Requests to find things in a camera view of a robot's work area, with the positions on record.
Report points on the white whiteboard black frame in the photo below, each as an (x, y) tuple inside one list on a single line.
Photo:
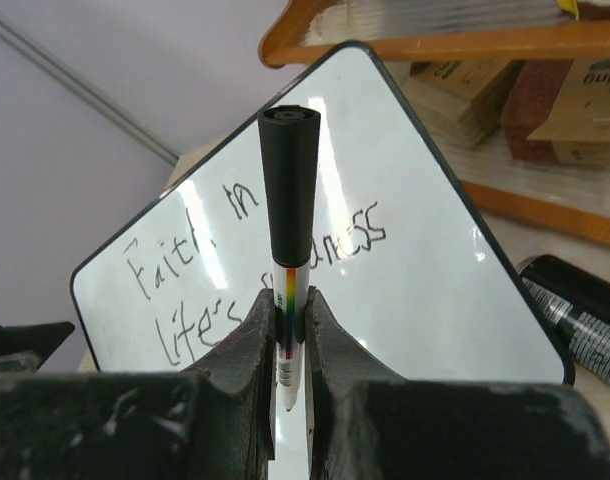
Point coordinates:
[(402, 256)]

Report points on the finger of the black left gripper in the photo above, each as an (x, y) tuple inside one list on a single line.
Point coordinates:
[(27, 348)]

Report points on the black yellow drink can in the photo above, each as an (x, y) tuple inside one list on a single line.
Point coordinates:
[(577, 304)]

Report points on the black white marker pen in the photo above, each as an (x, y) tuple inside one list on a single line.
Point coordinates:
[(289, 140)]

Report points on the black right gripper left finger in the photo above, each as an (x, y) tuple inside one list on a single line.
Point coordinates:
[(212, 420)]

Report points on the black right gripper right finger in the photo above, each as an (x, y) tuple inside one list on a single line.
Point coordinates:
[(365, 421)]

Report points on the orange wooden shelf rack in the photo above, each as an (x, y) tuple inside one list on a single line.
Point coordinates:
[(279, 47)]

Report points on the brown scouring pad pack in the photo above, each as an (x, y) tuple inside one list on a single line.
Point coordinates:
[(552, 111)]

